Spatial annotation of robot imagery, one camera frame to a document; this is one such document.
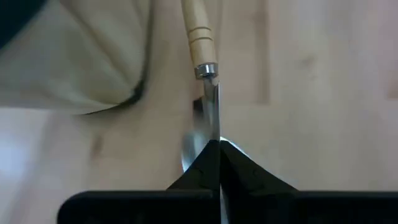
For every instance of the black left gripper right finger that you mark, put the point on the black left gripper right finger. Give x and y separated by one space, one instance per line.
248 186

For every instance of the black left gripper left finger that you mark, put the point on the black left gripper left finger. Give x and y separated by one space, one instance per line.
199 186

